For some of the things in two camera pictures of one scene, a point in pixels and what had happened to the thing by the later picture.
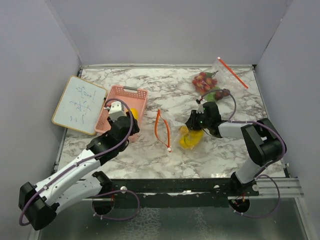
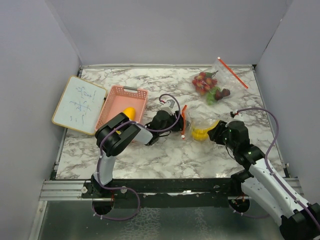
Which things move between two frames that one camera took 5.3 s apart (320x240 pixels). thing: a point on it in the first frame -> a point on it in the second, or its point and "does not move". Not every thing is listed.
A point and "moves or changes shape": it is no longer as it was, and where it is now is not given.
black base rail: (204, 192) does not move
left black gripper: (110, 121) -> (179, 126)
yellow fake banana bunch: (189, 138) moves or changes shape
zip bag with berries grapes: (217, 82) does not move
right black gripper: (191, 122) -> (215, 133)
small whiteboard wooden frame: (80, 106) does not move
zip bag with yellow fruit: (176, 136) moves or changes shape
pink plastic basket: (135, 97) does not move
